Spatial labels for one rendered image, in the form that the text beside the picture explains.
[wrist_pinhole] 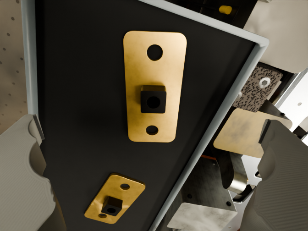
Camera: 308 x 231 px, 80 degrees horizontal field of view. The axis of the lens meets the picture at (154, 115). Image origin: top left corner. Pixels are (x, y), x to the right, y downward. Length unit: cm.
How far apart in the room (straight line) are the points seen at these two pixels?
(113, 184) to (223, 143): 16
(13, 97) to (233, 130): 72
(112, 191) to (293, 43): 24
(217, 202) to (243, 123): 15
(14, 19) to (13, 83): 20
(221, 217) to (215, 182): 6
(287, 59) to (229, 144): 13
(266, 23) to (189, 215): 29
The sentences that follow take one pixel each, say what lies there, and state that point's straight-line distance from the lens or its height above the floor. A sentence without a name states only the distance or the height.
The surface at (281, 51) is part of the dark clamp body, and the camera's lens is 25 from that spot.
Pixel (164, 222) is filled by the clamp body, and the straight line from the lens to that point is 61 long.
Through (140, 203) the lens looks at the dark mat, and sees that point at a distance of 23.
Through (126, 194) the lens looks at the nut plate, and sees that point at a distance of 21.
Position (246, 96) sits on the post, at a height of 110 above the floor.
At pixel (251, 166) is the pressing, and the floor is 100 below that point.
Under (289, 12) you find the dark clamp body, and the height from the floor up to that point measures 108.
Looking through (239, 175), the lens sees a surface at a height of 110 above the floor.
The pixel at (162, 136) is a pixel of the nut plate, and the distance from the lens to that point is 15.
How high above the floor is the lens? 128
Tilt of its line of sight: 57 degrees down
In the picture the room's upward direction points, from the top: 179 degrees clockwise
